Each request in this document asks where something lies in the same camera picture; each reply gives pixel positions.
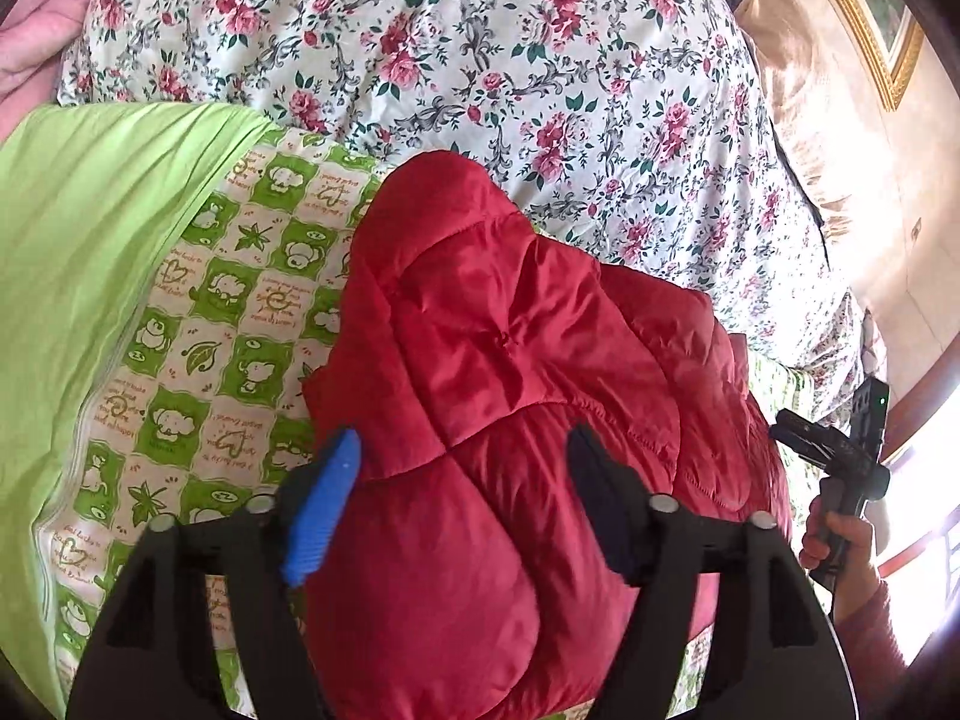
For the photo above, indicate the floral quilt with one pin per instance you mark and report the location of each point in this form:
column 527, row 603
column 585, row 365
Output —
column 450, row 52

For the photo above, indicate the pink quilt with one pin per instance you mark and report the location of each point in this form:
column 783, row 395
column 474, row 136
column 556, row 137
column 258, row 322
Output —
column 37, row 30

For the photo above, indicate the light green bed sheet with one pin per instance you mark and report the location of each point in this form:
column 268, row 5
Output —
column 75, row 240

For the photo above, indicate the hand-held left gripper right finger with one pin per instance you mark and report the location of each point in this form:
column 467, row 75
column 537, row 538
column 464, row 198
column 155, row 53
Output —
column 604, row 499

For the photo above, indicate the beige satin pillow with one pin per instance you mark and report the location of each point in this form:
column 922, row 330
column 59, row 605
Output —
column 825, row 135

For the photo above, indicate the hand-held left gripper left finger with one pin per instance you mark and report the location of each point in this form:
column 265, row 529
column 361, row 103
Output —
column 322, row 514

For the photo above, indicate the gold picture frame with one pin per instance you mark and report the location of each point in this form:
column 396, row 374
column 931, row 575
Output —
column 889, row 52

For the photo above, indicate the red quilted jacket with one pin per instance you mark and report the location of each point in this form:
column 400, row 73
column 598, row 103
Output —
column 487, row 390

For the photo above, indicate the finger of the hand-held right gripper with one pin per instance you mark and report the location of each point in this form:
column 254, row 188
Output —
column 799, row 439

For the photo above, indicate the person's right hand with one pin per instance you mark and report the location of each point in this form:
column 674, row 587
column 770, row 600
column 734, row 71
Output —
column 859, row 555

